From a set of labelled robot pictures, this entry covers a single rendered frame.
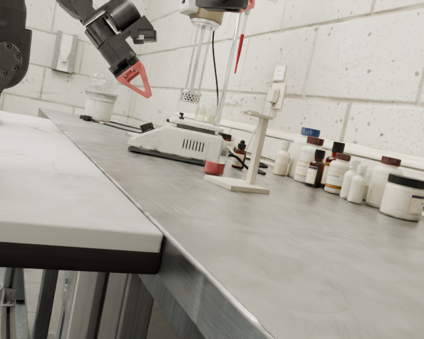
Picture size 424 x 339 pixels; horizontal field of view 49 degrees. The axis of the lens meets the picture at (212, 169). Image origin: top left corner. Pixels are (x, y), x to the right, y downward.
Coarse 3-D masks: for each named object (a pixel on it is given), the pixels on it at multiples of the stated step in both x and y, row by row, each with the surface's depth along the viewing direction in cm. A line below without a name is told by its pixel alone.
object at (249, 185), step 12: (264, 120) 78; (264, 132) 78; (252, 156) 79; (252, 168) 78; (216, 180) 76; (228, 180) 78; (240, 180) 81; (252, 180) 79; (252, 192) 75; (264, 192) 76
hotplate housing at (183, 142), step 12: (156, 132) 99; (168, 132) 99; (180, 132) 99; (192, 132) 100; (204, 132) 101; (132, 144) 99; (144, 144) 99; (156, 144) 99; (168, 144) 99; (180, 144) 99; (192, 144) 99; (204, 144) 100; (168, 156) 100; (180, 156) 100; (192, 156) 100; (204, 156) 100
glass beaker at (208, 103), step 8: (200, 96) 105; (208, 96) 104; (216, 96) 104; (200, 104) 105; (208, 104) 104; (216, 104) 105; (200, 112) 105; (208, 112) 104; (216, 112) 106; (200, 120) 105; (208, 120) 105
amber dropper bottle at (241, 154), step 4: (240, 144) 111; (244, 144) 111; (240, 148) 111; (244, 148) 111; (236, 152) 111; (240, 152) 111; (244, 152) 111; (240, 156) 111; (244, 156) 111; (232, 160) 112; (236, 160) 111; (244, 160) 111; (232, 164) 112; (236, 164) 111; (240, 164) 111; (240, 168) 111
